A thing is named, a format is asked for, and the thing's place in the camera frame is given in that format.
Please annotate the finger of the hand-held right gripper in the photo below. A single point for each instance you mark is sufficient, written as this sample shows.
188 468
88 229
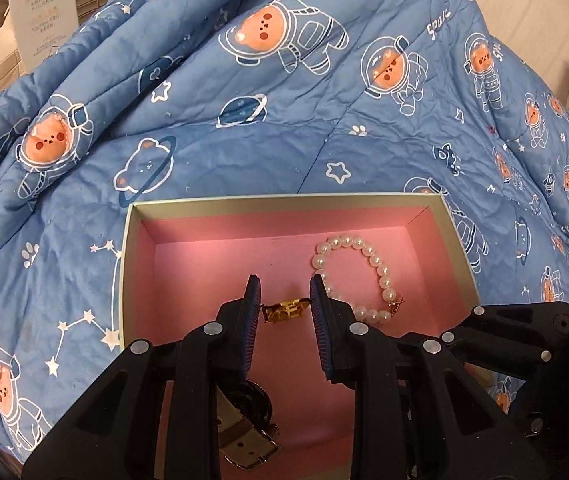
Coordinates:
514 321
504 357

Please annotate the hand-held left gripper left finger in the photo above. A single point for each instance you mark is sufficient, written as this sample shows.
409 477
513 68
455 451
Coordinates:
253 320

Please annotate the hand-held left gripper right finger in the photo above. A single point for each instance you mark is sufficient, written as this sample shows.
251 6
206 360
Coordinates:
320 330

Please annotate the gold clasp ornament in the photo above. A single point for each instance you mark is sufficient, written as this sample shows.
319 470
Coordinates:
284 311

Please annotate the pink-lined jewelry box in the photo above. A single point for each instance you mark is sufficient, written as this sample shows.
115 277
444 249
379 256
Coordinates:
204 260

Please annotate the blue astronaut bear printed blanket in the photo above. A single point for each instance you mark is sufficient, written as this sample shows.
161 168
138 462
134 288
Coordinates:
264 160

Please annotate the white tall carton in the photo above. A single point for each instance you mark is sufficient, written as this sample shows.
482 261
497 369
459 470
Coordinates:
49 10

